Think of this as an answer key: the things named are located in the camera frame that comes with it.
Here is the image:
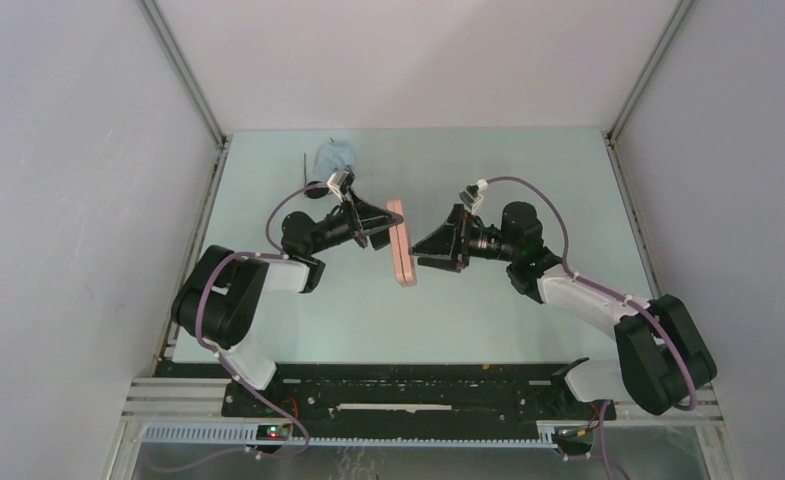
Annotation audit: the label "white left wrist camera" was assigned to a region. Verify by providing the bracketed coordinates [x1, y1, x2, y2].
[326, 167, 355, 200]

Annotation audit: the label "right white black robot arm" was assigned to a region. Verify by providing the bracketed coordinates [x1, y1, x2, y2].
[410, 201, 718, 418]

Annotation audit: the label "black sunglasses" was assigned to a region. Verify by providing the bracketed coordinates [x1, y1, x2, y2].
[302, 153, 330, 200]

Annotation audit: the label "light blue cleaning cloth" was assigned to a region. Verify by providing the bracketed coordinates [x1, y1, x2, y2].
[313, 140, 357, 180]

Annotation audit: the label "grey cable duct rail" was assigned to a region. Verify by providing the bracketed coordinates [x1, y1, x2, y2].
[141, 422, 557, 449]

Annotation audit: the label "aluminium frame rails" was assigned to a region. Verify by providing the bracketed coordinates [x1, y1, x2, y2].
[123, 378, 724, 426]

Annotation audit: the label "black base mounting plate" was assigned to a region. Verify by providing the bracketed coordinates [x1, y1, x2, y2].
[221, 363, 616, 440]

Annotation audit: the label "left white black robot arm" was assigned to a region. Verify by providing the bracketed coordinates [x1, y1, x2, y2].
[170, 193, 404, 417]

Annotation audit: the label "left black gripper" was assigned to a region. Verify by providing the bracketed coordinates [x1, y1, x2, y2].
[307, 187, 408, 256]

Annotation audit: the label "pink glasses case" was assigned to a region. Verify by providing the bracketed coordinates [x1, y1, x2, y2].
[389, 221, 417, 287]

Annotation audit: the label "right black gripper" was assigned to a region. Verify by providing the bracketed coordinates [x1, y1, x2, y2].
[410, 204, 518, 274]

